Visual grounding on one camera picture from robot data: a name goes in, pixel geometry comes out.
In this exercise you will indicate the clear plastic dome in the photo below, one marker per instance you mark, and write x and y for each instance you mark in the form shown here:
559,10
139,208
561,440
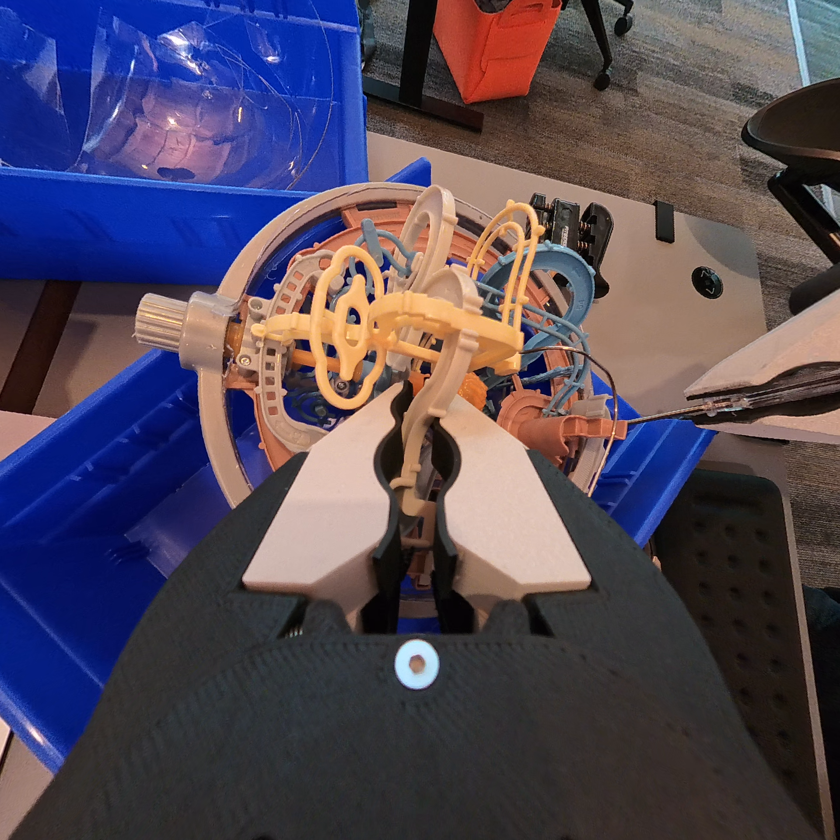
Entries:
164,98

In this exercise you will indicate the black perforated mat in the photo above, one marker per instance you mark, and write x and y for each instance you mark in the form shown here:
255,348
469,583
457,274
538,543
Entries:
735,590

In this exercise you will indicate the black office chair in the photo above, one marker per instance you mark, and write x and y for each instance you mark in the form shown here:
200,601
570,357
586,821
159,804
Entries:
604,39

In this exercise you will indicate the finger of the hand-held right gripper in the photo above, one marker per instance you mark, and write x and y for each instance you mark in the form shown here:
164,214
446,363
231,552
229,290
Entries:
800,423
787,354

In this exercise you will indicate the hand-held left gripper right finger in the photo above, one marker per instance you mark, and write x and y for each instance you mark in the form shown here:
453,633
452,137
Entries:
518,525

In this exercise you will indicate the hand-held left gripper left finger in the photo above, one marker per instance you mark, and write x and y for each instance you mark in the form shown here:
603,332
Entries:
315,525

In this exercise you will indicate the blue plastic bin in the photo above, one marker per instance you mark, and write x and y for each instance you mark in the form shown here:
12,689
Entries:
79,558
164,223

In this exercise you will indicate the colourful plastic maze ball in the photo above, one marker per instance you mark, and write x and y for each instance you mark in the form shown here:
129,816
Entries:
210,407

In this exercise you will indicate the black desk grommet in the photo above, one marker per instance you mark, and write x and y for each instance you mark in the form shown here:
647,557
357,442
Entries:
707,283

